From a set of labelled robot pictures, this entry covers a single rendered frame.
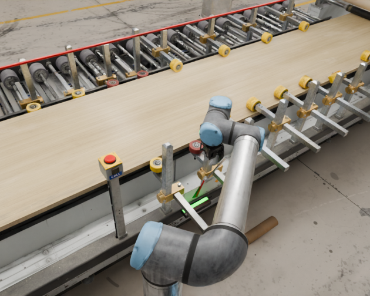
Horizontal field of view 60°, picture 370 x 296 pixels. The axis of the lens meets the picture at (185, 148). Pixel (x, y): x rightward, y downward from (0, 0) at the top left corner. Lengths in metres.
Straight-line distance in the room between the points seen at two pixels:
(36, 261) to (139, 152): 0.71
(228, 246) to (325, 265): 1.87
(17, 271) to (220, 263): 1.20
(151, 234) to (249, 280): 1.66
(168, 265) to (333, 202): 2.34
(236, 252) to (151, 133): 1.17
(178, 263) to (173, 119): 1.29
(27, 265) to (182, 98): 1.27
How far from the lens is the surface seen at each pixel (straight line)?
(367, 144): 3.71
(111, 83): 2.26
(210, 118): 1.21
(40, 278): 1.64
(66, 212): 1.68
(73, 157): 1.75
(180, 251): 0.75
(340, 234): 2.81
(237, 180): 0.95
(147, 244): 0.76
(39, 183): 1.68
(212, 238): 0.78
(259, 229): 2.50
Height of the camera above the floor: 2.11
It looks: 44 degrees down
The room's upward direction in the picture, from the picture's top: 4 degrees clockwise
